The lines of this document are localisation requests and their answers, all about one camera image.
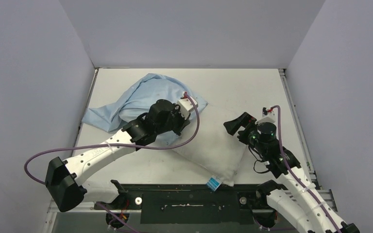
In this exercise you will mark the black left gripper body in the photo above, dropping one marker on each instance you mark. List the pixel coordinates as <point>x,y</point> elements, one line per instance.
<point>176,123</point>

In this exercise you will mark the white pillow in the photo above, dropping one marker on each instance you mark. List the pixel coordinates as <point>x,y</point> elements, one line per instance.
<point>213,148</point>

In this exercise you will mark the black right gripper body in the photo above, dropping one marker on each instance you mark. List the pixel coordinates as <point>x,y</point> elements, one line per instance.
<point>245,129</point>

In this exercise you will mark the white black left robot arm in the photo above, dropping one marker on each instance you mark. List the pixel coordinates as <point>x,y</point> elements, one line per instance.
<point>68,180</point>

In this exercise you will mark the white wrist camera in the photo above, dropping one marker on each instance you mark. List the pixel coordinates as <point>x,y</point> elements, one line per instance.
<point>268,115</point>
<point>186,105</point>

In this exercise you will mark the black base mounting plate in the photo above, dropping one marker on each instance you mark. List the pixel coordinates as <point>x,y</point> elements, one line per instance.
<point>195,204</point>

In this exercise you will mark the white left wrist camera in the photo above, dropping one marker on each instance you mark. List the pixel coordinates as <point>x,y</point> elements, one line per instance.
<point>186,105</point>

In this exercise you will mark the light blue pillowcase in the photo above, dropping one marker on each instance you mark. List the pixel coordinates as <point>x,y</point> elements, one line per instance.
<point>137,100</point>

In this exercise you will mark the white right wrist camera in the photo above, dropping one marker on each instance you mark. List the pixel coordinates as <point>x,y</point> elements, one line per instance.
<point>268,115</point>

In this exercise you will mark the blue pillow label tag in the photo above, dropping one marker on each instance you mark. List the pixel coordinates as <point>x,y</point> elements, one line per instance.
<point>213,183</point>

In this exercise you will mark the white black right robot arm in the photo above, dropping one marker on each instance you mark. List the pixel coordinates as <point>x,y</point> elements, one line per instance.
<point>291,193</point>

